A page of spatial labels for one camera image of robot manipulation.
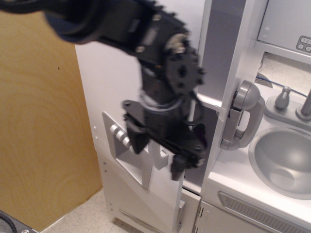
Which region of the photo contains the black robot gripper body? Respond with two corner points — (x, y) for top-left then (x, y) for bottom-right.
(122, 96), (207, 167)

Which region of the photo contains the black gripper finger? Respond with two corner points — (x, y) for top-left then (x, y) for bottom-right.
(171, 155), (186, 180)
(126, 121), (152, 154)

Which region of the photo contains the grey fridge door handle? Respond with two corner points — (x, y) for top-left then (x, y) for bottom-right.
(148, 140), (169, 170)

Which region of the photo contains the white toy fridge door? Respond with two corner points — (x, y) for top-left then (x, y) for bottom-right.
(74, 0), (207, 232)

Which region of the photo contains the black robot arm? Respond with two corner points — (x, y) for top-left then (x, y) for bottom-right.
(0, 0), (206, 181)

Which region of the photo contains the grey ice dispenser panel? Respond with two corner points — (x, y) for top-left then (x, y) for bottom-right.
(102, 112), (153, 190)

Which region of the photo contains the white lower freezer door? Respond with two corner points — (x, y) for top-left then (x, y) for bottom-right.
(99, 158), (200, 233)

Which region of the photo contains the metal door hinge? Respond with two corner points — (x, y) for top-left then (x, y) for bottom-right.
(198, 206), (204, 217)

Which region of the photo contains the grey toy telephone handset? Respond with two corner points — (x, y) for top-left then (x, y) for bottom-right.
(220, 80), (265, 150)

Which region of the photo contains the white toy kitchen cabinet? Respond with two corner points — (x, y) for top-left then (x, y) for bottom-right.
(184, 0), (311, 233)

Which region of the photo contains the wooden plywood board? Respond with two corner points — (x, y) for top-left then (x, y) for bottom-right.
(0, 12), (102, 231)

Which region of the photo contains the grey toy sink basin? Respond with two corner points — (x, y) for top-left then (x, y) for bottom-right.
(248, 127), (311, 200)

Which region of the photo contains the grey toy faucet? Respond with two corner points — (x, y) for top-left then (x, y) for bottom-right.
(264, 86), (311, 131)

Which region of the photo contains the grey vent grille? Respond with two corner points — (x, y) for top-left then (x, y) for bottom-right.
(218, 191), (311, 233)

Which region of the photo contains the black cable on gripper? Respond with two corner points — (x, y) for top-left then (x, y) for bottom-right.
(181, 91), (207, 127)

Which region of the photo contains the grey lower door handle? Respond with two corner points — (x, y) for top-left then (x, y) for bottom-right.
(175, 200), (185, 233)

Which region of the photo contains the blue cable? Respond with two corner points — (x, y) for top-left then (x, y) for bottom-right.
(255, 75), (311, 98)

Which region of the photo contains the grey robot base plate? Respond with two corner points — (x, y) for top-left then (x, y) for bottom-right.
(0, 211), (37, 233)

